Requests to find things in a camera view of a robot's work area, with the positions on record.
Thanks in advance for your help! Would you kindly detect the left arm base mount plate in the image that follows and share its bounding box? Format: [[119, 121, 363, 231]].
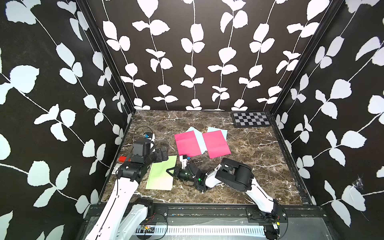
[[145, 205, 169, 225]]

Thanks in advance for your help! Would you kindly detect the white perforated rail strip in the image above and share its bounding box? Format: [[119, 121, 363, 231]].
[[136, 225, 265, 237]]

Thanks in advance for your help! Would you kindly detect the pink paper sheet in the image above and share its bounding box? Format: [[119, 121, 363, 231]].
[[175, 131, 202, 157], [203, 131, 231, 159]]

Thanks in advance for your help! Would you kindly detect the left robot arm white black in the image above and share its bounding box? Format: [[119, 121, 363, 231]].
[[85, 136, 169, 240]]

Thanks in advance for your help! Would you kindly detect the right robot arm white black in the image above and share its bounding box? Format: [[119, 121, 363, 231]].
[[166, 158, 279, 216]]

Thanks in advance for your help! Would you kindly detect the right light blue paper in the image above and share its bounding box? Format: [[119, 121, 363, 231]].
[[206, 126, 229, 141]]

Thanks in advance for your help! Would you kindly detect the small red box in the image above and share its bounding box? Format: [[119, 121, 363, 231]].
[[118, 156, 131, 163]]

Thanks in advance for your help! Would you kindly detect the yellow-green paper sheet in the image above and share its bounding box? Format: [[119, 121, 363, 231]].
[[146, 156, 177, 191]]

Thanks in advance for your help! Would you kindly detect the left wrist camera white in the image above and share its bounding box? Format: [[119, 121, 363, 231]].
[[144, 132, 155, 148]]

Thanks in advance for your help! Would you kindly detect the small electronics board with wires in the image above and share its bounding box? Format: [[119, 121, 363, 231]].
[[136, 225, 156, 236]]

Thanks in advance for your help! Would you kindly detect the checkerboard calibration board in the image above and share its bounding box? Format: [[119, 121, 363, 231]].
[[231, 112, 272, 128]]

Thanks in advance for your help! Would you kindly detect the left light blue paper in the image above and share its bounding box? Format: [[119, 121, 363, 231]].
[[187, 127, 207, 154]]

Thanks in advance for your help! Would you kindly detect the left pink paper sheet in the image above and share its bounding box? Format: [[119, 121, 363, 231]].
[[175, 131, 202, 157]]

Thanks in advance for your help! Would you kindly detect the right pink paper sheet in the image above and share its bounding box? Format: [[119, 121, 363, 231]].
[[203, 131, 231, 159]]

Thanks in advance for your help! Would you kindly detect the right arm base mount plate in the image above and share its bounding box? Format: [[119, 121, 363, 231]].
[[246, 205, 288, 225]]

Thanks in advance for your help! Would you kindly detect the light blue paper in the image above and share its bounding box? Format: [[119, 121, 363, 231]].
[[187, 127, 207, 154], [206, 126, 229, 141]]

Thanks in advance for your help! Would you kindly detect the playing card deck box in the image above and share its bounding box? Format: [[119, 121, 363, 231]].
[[112, 163, 123, 176]]

